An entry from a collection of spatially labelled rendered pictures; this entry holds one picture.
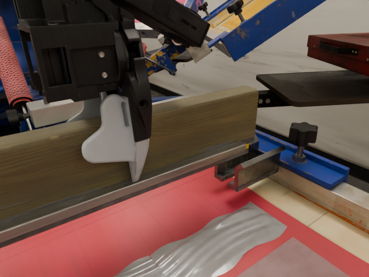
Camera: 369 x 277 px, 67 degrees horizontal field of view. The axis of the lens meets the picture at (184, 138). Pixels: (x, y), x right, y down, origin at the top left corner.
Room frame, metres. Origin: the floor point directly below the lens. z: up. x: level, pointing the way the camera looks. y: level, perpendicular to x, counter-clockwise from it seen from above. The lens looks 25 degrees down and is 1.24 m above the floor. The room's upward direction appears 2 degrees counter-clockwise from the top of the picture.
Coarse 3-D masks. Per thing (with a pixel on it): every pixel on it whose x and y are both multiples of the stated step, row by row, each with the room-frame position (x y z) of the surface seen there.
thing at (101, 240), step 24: (96, 216) 0.33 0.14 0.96; (24, 240) 0.29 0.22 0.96; (48, 240) 0.29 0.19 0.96; (72, 240) 0.28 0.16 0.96; (96, 240) 0.28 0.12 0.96; (120, 240) 0.28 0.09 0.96; (0, 264) 0.25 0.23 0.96; (24, 264) 0.25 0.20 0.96; (48, 264) 0.25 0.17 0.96; (72, 264) 0.24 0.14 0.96; (96, 264) 0.24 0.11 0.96; (120, 264) 0.24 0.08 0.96
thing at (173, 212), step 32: (160, 192) 0.39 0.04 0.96; (192, 192) 0.38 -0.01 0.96; (224, 192) 0.38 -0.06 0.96; (128, 224) 0.31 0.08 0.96; (160, 224) 0.31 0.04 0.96; (192, 224) 0.31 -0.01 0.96; (288, 224) 0.30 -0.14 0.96; (256, 256) 0.25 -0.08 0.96; (288, 256) 0.25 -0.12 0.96; (320, 256) 0.24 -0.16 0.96; (352, 256) 0.24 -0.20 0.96
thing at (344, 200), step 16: (272, 176) 0.41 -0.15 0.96; (288, 176) 0.39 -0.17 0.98; (304, 192) 0.36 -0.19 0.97; (320, 192) 0.34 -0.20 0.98; (336, 192) 0.32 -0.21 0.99; (352, 192) 0.32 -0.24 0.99; (336, 208) 0.32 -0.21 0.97; (352, 208) 0.30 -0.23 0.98; (368, 208) 0.29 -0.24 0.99; (352, 224) 0.30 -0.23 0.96; (368, 224) 0.28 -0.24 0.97
